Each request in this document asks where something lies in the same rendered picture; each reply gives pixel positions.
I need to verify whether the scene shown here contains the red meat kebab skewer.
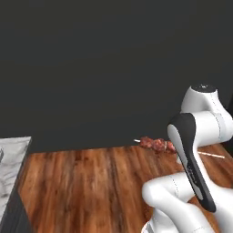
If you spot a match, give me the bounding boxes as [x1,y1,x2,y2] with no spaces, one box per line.
[133,136,226,159]

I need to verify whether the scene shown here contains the dark cabinet with marble top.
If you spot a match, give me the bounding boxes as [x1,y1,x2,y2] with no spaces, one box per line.
[0,136,33,233]

